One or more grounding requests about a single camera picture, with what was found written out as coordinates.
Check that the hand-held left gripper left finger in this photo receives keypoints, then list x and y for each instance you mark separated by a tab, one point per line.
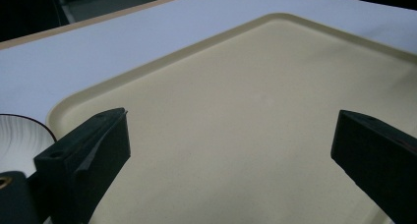
82	152

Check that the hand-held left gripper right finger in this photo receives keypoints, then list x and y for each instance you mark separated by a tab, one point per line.
380	155

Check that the beige plastic tray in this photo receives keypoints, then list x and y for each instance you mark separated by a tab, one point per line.
249	112

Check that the white ribbed plate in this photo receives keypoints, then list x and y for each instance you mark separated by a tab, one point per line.
19	142

